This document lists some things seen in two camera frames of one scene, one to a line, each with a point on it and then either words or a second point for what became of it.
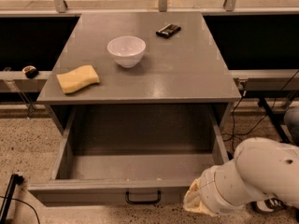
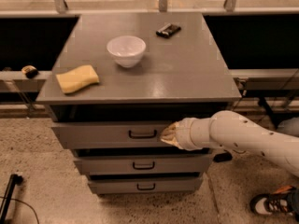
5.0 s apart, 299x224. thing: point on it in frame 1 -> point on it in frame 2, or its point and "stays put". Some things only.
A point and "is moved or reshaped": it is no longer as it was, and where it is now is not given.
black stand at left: [15, 180] stays put
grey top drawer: [132, 155] is moved or reshaped
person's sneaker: [268, 206] stays put
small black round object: [30, 71] stays put
